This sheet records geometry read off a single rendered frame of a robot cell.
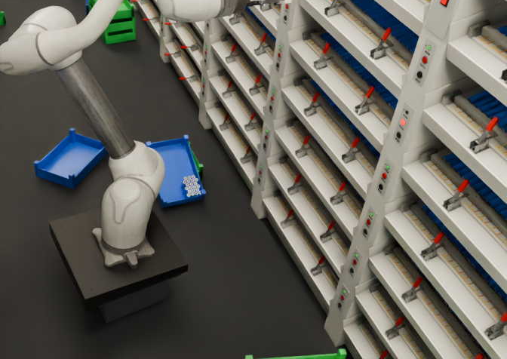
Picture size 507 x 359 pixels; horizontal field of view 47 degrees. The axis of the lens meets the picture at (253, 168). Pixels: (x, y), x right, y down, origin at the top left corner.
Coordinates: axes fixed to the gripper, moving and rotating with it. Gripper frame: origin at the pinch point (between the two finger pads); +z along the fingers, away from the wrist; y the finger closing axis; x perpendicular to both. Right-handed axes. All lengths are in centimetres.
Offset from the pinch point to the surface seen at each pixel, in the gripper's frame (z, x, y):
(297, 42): 24.8, -15.1, -19.0
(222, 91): 46, -41, -93
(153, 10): 79, -2, -206
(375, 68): 9.2, -20.3, 27.8
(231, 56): 45, -24, -84
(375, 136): 10.0, -40.2, 27.4
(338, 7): 19.3, -3.4, 5.2
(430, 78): 3, -21, 50
